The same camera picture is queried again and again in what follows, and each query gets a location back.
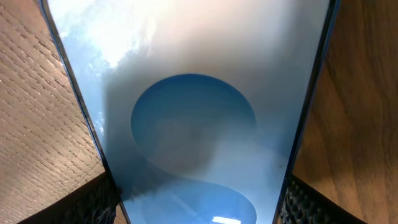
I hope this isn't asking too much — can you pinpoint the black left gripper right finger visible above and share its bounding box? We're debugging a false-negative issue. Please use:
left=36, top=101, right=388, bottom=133
left=278, top=175, right=365, bottom=224

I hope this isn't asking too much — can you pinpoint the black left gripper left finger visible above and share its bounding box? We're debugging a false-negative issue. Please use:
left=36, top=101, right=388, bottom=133
left=19, top=173, right=119, bottom=224

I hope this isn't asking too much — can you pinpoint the blue Galaxy smartphone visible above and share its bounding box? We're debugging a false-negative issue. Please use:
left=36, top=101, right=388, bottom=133
left=40, top=0, right=339, bottom=224

